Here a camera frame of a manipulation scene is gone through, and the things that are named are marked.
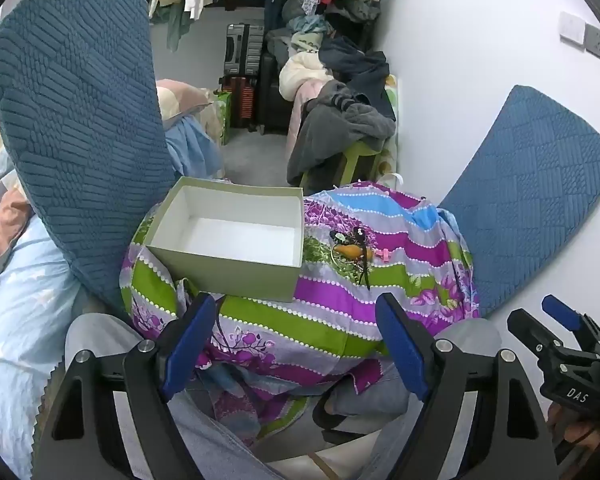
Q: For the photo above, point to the thin black hairpin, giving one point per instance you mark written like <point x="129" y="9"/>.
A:
<point x="366" y="270"/>

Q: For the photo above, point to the blue quilted chair back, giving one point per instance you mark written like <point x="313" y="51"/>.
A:
<point x="525" y="185"/>

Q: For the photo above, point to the blue bed sheet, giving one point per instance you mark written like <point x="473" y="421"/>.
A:
<point x="195" y="150"/>

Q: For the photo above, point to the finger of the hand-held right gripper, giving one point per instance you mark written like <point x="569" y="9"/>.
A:
<point x="530" y="327"/>
<point x="557" y="307"/>

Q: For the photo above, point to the black suitcase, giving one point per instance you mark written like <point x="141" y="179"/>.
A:
<point x="272" y="100"/>

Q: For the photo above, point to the green stool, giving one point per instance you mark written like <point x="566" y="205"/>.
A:
<point x="355" y="155"/>

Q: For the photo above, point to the striped floral blanket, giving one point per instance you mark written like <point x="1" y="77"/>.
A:
<point x="290" y="320"/>

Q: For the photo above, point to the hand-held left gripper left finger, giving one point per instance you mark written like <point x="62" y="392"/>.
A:
<point x="190" y="345"/>

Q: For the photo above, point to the person's left leg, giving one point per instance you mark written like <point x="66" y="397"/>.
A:
<point x="100" y="332"/>

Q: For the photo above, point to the white cardboard box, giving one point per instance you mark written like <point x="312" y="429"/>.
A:
<point x="230" y="270"/>

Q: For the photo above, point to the light blue bedsheet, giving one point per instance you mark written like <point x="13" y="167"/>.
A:
<point x="25" y="320"/>

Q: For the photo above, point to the orange hair clip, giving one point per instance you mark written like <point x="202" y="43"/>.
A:
<point x="352" y="252"/>

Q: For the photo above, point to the navy jacket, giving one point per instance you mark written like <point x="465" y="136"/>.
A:
<point x="352" y="62"/>

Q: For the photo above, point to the cream fleece garment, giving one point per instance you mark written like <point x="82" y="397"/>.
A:
<point x="302" y="72"/>

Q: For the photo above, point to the red suitcase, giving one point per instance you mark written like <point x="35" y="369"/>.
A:
<point x="242" y="102"/>

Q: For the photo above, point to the pink cream pillow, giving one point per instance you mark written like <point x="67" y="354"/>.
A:
<point x="180" y="100"/>

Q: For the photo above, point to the small pink hair clip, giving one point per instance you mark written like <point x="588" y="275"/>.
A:
<point x="384" y="255"/>

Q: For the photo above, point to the grey wall socket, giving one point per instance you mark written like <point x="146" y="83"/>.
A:
<point x="595" y="40"/>

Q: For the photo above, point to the dark grey garment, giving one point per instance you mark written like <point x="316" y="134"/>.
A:
<point x="330" y="125"/>

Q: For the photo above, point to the green floral cloth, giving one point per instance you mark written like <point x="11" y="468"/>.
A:
<point x="391" y="95"/>

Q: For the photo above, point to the large blue chair back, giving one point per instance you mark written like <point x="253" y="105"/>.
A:
<point x="80" y="135"/>

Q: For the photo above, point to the green floral bag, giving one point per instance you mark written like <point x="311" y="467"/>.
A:
<point x="224" y="120"/>

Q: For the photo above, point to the grey suitcase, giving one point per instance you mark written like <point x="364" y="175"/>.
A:
<point x="242" y="50"/>

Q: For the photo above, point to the pile of clothes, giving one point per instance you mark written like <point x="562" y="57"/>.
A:
<point x="305" y="25"/>

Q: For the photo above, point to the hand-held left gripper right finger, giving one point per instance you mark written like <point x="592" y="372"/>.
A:
<point x="400" y="345"/>

